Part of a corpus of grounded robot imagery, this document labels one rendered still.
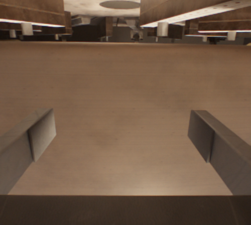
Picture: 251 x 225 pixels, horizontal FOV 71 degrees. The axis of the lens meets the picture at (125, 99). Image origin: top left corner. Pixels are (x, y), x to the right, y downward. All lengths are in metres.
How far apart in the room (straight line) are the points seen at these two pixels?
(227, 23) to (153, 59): 2.09
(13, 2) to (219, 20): 1.95
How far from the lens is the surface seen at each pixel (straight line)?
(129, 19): 4.04
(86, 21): 3.90
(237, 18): 2.32
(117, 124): 0.27
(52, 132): 0.17
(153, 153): 0.30
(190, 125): 0.17
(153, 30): 3.78
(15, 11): 1.68
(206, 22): 2.34
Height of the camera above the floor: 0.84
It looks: 17 degrees up
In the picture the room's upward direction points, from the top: 179 degrees counter-clockwise
